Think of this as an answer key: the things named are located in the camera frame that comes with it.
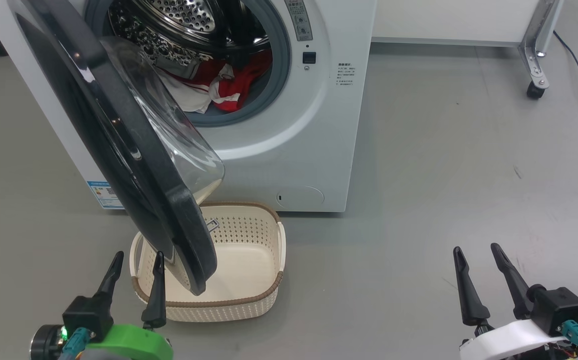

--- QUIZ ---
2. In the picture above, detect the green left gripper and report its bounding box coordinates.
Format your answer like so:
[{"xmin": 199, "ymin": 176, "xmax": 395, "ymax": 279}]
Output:
[{"xmin": 86, "ymin": 251, "xmax": 174, "ymax": 360}]

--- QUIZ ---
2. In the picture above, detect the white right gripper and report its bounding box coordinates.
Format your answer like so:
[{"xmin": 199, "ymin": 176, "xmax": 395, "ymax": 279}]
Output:
[{"xmin": 452, "ymin": 243, "xmax": 569, "ymax": 360}]

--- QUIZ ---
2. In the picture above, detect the black round glass washer door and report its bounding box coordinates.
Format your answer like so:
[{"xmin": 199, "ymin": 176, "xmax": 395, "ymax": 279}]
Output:
[{"xmin": 8, "ymin": 0, "xmax": 225, "ymax": 297}]

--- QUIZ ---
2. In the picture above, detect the white and red garment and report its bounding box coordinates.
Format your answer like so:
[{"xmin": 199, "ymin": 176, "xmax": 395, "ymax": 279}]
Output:
[{"xmin": 161, "ymin": 67, "xmax": 217, "ymax": 113}]

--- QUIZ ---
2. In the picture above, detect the red garment with white stripes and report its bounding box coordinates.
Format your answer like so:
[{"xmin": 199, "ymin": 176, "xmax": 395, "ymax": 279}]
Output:
[{"xmin": 209, "ymin": 49, "xmax": 273, "ymax": 112}]

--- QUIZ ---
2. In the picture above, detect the cream perforated laundry basket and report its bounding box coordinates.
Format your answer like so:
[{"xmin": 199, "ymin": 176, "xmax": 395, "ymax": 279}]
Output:
[{"xmin": 130, "ymin": 201, "xmax": 286, "ymax": 323}]

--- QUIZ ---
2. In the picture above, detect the white front-load washing machine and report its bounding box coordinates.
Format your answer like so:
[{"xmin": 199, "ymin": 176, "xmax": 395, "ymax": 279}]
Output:
[{"xmin": 0, "ymin": 0, "xmax": 377, "ymax": 213}]

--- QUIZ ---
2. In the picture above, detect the grey rubber door gasket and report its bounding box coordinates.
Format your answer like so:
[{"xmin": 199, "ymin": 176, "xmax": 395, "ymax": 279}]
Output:
[{"xmin": 85, "ymin": 0, "xmax": 292, "ymax": 128}]

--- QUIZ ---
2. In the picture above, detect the steel perforated washer drum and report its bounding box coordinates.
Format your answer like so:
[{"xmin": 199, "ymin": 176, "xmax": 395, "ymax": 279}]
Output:
[{"xmin": 109, "ymin": 0, "xmax": 274, "ymax": 71}]

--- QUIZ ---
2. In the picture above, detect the blue energy label sticker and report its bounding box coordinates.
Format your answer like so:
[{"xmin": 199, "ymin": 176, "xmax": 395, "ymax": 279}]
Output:
[{"xmin": 87, "ymin": 181, "xmax": 124, "ymax": 210}]

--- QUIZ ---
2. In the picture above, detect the round white filter cover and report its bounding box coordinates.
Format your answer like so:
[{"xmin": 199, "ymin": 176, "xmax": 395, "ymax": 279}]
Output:
[{"xmin": 276, "ymin": 186, "xmax": 325, "ymax": 209}]

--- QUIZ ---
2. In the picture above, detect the small printed text sticker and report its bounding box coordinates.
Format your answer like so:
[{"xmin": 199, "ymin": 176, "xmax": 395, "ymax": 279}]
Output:
[{"xmin": 337, "ymin": 62, "xmax": 355, "ymax": 87}]

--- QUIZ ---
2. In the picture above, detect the white partition panel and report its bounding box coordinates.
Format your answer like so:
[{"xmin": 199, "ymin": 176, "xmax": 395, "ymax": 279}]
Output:
[{"xmin": 371, "ymin": 0, "xmax": 544, "ymax": 49}]

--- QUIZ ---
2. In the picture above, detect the grey warning sticker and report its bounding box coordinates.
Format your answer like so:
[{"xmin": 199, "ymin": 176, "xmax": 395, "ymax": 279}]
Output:
[{"xmin": 285, "ymin": 0, "xmax": 313, "ymax": 42}]

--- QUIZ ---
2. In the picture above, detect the teal left camera cable connector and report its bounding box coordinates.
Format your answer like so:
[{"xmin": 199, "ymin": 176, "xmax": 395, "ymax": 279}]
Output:
[{"xmin": 59, "ymin": 327, "xmax": 92, "ymax": 360}]

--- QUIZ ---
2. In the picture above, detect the silver metal frame leg caster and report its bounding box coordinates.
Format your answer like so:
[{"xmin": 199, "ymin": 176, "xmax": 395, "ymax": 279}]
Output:
[{"xmin": 518, "ymin": 0, "xmax": 564, "ymax": 100}]

